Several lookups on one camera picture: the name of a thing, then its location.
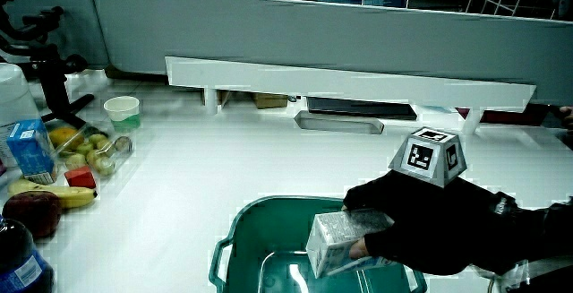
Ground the green plastic tub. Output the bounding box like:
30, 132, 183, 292
208, 195, 429, 293

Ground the white milk carton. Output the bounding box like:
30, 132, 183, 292
305, 208, 398, 280

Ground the clear plastic fruit box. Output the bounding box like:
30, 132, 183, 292
47, 121, 136, 182

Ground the white and green paper cup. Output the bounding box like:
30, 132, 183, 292
103, 95, 141, 134

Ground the dark red flat object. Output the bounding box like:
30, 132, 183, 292
455, 103, 556, 127

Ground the red block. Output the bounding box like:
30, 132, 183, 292
64, 166, 98, 190

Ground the blue drink carton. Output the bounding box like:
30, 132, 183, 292
5, 118, 59, 185

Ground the short grey partition panel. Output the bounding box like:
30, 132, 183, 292
0, 0, 110, 71

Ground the person's right hand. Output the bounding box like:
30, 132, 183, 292
342, 126, 523, 277

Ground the black camera stand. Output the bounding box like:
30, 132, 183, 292
0, 0, 96, 129

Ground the grey metal tray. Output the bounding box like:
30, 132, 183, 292
294, 109, 386, 135

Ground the pile of green kiwi fruits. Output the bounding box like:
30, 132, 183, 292
64, 133, 134, 177

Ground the red apple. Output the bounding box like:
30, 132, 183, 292
2, 191, 63, 239

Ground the white desk shelf riser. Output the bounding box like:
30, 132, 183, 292
164, 56, 537, 135

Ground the dark bottle with blue label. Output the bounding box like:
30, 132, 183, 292
0, 215, 56, 293

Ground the person's right forearm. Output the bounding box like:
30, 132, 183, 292
514, 196, 573, 276

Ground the long grey partition panel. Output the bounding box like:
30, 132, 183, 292
93, 0, 573, 107

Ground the yellow banana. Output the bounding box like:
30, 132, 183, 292
6, 178, 98, 210

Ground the brown cardboard box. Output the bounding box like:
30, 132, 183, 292
251, 92, 289, 110

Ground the white cylindrical container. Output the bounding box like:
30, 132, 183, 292
0, 63, 42, 168

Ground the orange fruit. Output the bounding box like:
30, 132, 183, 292
47, 125, 85, 151

